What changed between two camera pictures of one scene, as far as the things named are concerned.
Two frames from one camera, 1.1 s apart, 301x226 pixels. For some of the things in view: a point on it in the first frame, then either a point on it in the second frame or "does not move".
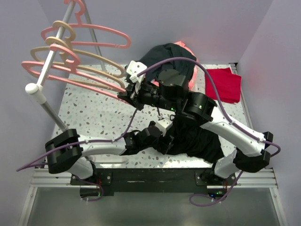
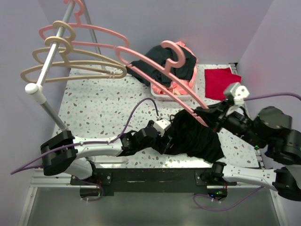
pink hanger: x=72 y=69 -> x=122 y=52
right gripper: x=130 y=96 -> x=214 y=116
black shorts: x=190 y=139 does not move
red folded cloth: x=228 y=85 does not move
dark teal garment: x=165 y=51 does not move
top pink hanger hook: x=78 y=13 does not move
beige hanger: x=60 y=43 -> x=65 y=57
